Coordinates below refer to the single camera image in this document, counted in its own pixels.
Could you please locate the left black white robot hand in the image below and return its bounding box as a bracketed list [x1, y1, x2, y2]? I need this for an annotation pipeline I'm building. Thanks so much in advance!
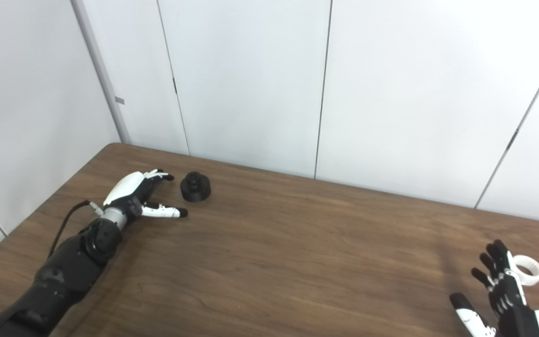
[103, 169, 189, 220]

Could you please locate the round black plastic part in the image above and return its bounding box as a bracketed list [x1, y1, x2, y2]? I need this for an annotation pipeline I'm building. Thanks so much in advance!
[180, 172, 212, 203]

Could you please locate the grey wall corner post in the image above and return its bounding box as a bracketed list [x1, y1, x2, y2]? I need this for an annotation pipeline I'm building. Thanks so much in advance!
[71, 0, 132, 145]

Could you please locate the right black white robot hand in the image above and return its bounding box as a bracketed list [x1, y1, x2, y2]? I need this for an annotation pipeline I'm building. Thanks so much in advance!
[450, 240, 539, 337]

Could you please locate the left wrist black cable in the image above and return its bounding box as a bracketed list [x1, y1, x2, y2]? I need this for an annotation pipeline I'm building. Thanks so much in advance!
[47, 200, 104, 260]

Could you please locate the white plastic ring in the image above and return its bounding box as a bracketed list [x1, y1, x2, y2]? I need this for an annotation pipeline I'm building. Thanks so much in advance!
[513, 255, 539, 286]

